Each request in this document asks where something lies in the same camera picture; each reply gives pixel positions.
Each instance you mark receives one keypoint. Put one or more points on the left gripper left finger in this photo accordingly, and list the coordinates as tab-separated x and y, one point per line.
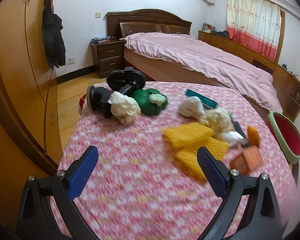
36	220

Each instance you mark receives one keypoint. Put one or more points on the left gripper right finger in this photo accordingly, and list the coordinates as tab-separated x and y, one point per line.
261	217

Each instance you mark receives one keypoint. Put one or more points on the orange cloth with mesh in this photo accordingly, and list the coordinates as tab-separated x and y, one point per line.
253	136

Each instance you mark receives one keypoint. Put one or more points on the wooden wardrobe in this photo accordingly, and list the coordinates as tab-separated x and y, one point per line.
28	83

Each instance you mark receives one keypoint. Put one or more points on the orange snack box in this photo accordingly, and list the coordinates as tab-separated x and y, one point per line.
248	161

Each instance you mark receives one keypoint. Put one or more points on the red bin with green rim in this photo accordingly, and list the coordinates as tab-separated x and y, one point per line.
286	134

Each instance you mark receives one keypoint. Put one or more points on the pink floral tablecloth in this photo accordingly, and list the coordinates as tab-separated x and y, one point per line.
138	190

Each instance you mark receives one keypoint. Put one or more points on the cream crumpled paper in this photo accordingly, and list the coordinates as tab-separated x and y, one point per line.
217	119

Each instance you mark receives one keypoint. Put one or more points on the yellow sponge mesh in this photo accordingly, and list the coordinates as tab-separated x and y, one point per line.
185	140

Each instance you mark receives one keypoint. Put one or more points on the green plush toy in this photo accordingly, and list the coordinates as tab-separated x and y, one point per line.
150	101

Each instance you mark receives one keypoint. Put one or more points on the teal box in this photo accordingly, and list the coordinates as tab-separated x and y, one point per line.
207	102

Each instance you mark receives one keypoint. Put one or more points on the long wooden cabinet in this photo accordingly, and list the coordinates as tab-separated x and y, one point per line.
286	85

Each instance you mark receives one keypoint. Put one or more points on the dark wooden nightstand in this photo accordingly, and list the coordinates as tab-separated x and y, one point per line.
108	56

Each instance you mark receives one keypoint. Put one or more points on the black jacket hanging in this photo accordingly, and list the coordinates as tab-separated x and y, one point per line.
52	38

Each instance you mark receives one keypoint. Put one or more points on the wooden bed base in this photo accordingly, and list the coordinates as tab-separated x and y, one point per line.
160	70

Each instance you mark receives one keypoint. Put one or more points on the clothes on nightstand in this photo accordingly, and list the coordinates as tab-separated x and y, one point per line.
100	39

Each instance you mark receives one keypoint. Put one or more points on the dark wooden headboard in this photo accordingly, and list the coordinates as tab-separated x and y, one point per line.
123	23

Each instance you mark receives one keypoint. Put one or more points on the pink bedspread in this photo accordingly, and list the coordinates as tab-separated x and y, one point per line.
196	55

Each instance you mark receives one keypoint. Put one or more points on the floral red white curtain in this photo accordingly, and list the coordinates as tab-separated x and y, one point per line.
255	24

